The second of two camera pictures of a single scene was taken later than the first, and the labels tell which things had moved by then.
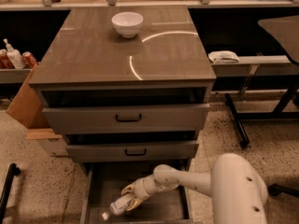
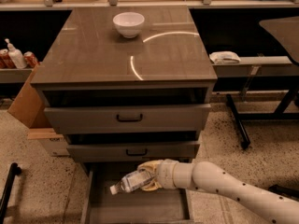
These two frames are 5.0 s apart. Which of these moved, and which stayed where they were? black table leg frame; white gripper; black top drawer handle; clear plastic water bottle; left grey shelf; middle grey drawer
Moved: clear plastic water bottle; white gripper
Stayed: left grey shelf; black top drawer handle; middle grey drawer; black table leg frame
